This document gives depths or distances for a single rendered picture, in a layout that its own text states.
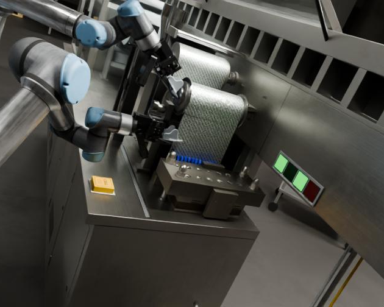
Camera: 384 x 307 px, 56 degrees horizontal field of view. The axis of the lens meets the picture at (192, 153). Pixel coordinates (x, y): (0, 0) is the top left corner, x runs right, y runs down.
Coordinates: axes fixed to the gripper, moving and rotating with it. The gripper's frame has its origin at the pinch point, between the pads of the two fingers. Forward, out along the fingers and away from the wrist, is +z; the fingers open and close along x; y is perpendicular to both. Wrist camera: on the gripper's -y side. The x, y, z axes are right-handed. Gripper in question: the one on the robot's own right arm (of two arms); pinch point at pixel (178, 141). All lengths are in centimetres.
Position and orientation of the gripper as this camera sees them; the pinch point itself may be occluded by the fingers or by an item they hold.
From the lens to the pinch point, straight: 138.5
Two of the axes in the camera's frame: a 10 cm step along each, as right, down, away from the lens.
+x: -3.3, -4.6, 8.3
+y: 3.5, -8.7, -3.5
